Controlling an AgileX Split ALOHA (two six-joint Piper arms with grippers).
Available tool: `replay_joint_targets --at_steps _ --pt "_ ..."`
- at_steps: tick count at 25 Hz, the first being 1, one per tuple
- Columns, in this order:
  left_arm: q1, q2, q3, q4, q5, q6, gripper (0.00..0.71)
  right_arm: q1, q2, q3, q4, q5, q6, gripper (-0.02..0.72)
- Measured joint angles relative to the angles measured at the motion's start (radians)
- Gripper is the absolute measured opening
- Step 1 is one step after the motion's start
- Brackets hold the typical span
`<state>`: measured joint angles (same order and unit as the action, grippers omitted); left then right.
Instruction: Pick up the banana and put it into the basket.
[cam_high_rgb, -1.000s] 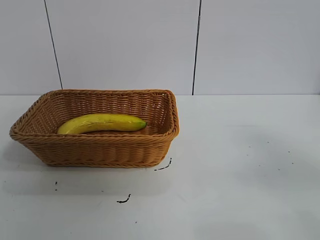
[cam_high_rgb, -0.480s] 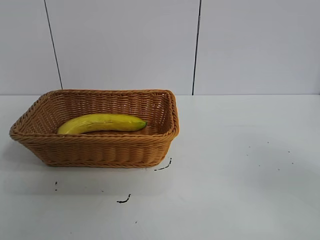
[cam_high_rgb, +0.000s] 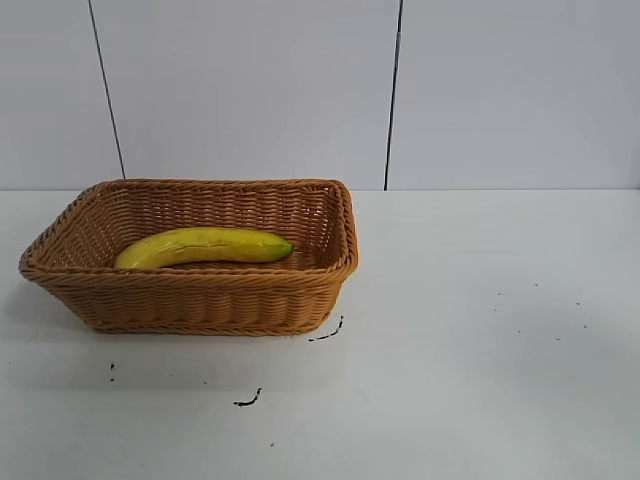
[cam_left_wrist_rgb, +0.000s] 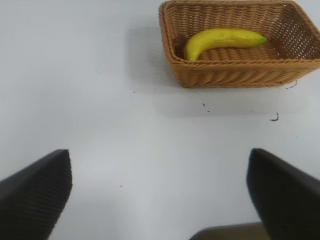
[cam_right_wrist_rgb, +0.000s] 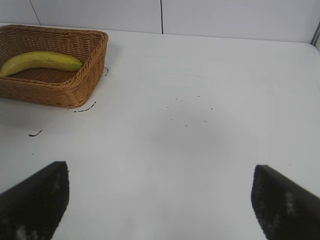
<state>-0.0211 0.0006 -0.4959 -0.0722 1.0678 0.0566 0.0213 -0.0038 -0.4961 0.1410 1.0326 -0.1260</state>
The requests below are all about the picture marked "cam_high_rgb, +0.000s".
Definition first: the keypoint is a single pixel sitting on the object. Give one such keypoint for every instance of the yellow banana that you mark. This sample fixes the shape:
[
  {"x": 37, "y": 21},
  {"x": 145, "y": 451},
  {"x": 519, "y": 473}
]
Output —
[{"x": 210, "y": 245}]

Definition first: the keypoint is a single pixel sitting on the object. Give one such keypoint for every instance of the brown woven wicker basket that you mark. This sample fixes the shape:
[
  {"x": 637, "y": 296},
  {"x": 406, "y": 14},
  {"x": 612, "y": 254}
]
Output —
[{"x": 200, "y": 300}]

